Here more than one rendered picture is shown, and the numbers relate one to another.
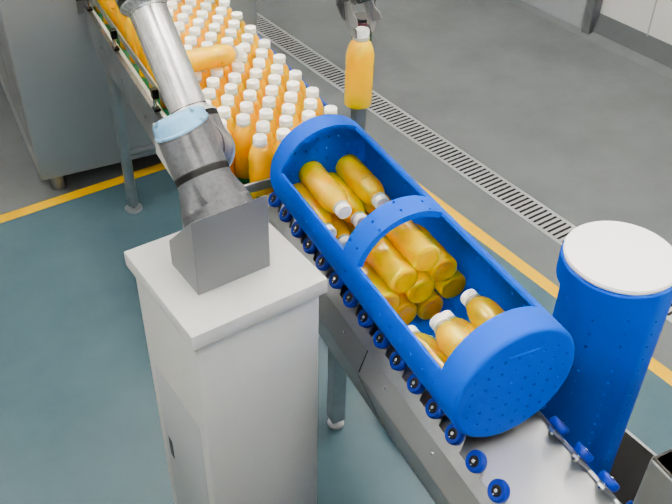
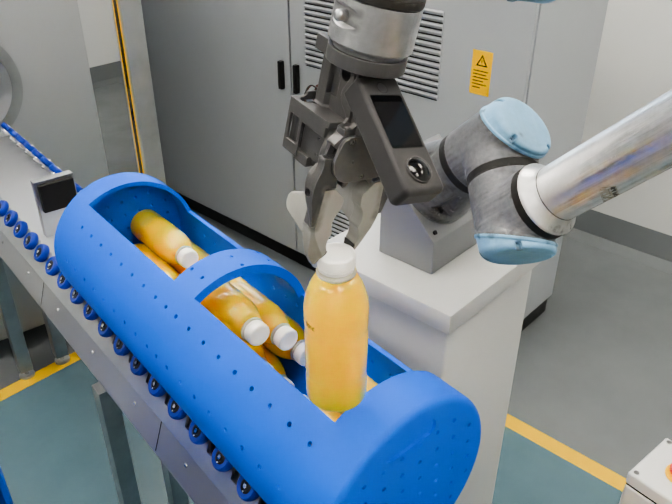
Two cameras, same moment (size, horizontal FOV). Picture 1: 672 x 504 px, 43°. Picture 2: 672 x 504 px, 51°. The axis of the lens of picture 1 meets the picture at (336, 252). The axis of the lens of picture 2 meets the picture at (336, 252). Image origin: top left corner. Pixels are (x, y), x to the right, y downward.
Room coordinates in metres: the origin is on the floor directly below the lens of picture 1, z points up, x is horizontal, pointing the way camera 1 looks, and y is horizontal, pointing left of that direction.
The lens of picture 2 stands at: (2.47, -0.17, 1.83)
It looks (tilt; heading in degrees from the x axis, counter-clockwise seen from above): 31 degrees down; 168
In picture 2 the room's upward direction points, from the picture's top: straight up
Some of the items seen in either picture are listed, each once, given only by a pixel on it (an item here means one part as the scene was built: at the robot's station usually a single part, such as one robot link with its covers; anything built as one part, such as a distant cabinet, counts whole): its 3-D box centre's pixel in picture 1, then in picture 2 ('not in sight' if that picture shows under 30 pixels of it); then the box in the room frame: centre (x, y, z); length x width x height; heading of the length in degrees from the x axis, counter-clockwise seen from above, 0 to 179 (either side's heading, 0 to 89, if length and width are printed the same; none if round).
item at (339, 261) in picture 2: (361, 31); (336, 257); (1.88, -0.05, 1.46); 0.04 x 0.04 x 0.02
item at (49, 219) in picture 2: not in sight; (59, 204); (0.76, -0.54, 1.00); 0.10 x 0.04 x 0.15; 118
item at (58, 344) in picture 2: not in sight; (45, 296); (0.10, -0.80, 0.31); 0.06 x 0.06 x 0.63; 28
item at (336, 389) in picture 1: (337, 361); not in sight; (1.91, -0.01, 0.31); 0.06 x 0.06 x 0.63; 28
